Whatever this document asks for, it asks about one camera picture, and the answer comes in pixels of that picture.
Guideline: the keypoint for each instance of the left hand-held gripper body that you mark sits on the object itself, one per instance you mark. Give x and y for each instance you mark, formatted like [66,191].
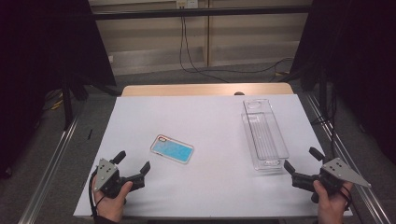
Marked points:
[106,174]

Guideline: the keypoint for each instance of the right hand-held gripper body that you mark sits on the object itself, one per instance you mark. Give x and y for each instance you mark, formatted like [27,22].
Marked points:
[337,172]

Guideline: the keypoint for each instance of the blue and pink phone case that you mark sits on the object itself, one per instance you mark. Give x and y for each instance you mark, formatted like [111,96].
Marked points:
[172,150]

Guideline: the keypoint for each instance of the clear plastic storage box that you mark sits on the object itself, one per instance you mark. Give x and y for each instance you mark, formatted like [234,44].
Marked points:
[264,137]

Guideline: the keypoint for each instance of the person's left hand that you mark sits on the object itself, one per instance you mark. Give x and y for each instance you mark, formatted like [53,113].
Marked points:
[110,207]

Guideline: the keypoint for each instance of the person's right hand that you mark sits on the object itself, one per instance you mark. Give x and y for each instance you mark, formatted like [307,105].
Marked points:
[331,208]

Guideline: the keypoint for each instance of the small black floor object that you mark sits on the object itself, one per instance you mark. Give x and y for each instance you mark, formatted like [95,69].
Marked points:
[90,134]

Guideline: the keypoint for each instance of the black metal stand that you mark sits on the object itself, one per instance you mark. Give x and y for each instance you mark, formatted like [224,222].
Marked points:
[67,105]

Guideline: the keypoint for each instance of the white table mat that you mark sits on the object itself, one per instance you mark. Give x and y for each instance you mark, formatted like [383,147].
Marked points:
[202,118]

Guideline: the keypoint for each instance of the light wooden table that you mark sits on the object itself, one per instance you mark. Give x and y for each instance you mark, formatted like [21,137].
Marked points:
[186,89]

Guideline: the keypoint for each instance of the black curtain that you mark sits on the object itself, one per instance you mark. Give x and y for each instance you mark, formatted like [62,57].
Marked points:
[358,62]
[37,62]

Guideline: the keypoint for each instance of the black horizontal bar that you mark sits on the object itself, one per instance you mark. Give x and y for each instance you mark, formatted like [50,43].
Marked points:
[202,12]

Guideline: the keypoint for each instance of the metal floor rail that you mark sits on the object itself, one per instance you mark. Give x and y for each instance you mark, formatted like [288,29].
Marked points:
[49,174]
[348,158]

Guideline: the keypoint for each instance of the white wall outlet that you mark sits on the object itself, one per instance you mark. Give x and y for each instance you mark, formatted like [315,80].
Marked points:
[186,3]

